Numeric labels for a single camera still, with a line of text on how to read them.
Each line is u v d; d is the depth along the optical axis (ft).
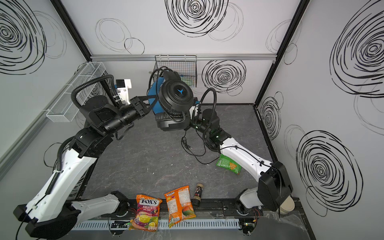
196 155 3.03
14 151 1.72
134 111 1.58
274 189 1.35
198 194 2.47
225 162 2.84
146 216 2.23
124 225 2.32
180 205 2.37
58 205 1.25
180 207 2.36
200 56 2.91
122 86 1.60
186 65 3.14
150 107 1.69
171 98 1.19
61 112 2.32
